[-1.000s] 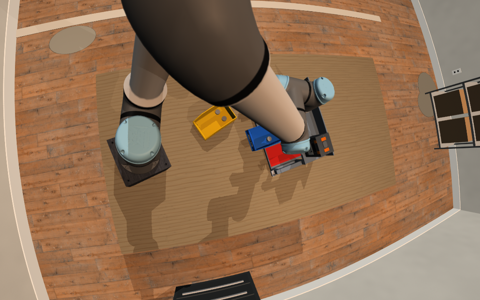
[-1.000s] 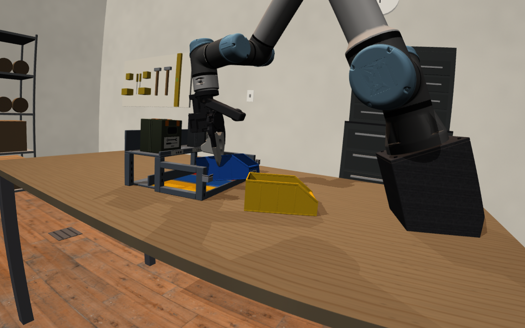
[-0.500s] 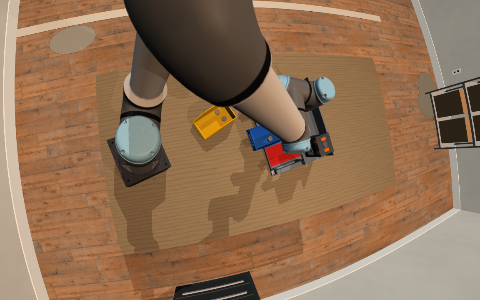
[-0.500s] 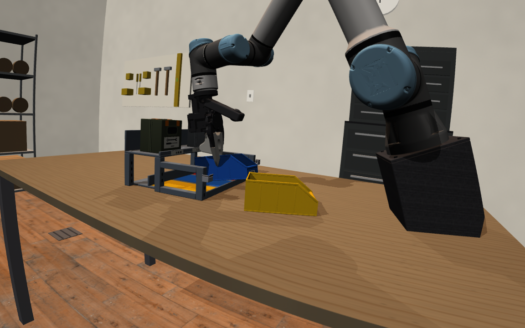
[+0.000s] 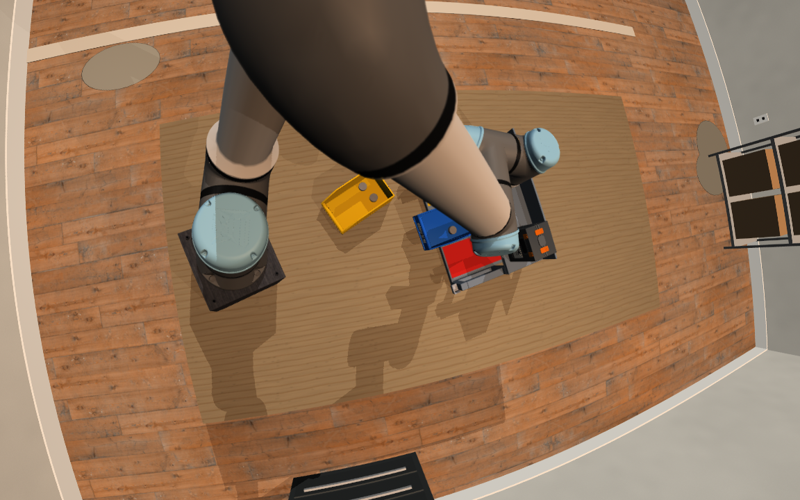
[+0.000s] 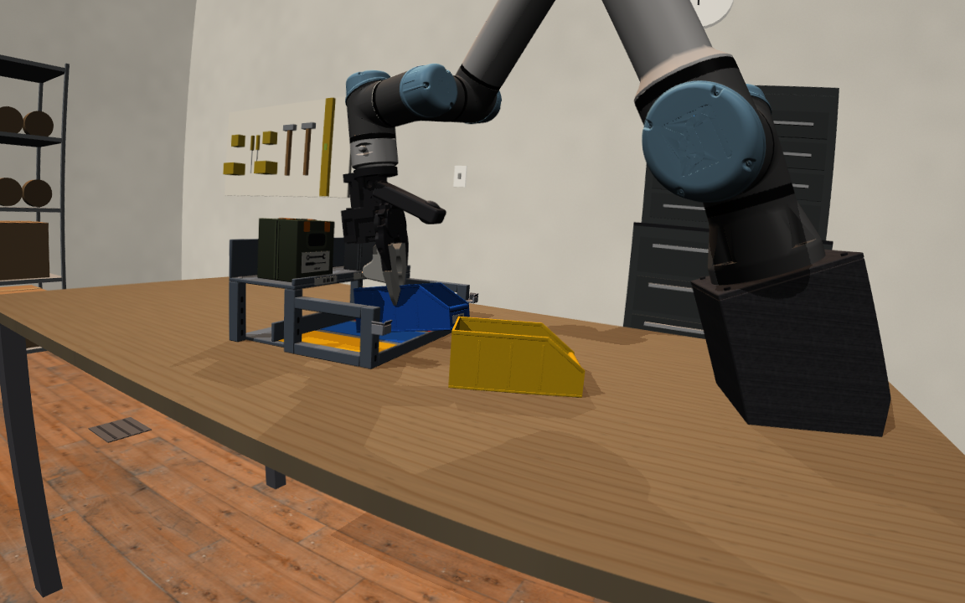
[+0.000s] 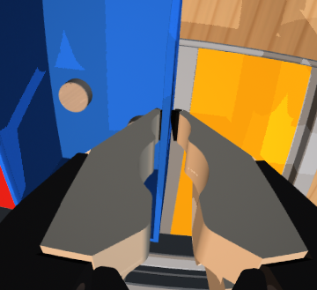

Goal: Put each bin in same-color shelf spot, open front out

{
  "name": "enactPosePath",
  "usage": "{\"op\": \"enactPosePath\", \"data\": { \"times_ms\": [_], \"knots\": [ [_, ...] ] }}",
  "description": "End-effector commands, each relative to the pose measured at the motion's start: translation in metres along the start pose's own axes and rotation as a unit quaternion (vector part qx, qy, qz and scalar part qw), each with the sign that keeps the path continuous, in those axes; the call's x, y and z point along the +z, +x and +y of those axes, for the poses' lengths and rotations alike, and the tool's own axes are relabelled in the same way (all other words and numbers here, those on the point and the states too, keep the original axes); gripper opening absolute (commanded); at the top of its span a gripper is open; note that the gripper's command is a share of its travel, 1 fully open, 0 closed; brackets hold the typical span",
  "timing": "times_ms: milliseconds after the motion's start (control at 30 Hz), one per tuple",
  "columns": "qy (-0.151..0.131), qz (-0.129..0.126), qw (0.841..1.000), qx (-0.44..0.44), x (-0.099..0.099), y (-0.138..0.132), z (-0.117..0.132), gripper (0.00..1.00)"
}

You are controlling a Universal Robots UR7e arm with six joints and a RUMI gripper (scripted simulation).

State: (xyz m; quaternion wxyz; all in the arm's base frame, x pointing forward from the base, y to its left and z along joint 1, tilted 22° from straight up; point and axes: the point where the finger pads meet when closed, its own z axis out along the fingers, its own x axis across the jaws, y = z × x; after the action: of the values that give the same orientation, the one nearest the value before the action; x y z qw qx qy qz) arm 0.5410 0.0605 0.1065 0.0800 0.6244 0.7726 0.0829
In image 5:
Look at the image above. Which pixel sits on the blue bin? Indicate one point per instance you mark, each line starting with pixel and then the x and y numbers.
pixel 432 227

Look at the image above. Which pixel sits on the yellow bin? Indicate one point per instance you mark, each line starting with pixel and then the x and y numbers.
pixel 347 203

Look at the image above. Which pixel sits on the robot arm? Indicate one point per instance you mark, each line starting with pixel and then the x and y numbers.
pixel 363 82

